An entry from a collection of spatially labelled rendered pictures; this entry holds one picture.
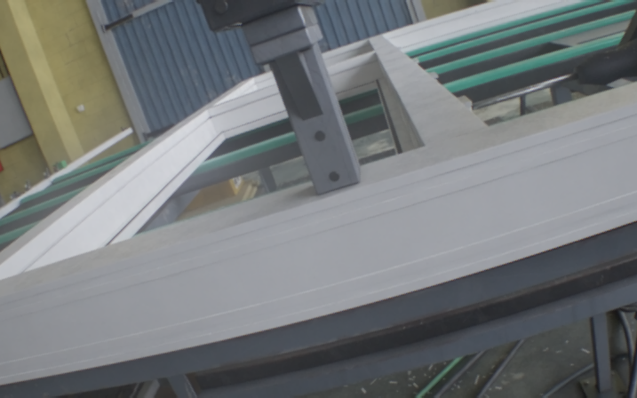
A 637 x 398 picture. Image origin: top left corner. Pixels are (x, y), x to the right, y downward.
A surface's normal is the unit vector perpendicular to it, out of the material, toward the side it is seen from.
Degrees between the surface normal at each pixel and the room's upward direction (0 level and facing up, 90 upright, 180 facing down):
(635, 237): 90
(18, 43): 90
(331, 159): 90
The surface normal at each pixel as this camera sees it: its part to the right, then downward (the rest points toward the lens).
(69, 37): -0.09, 0.33
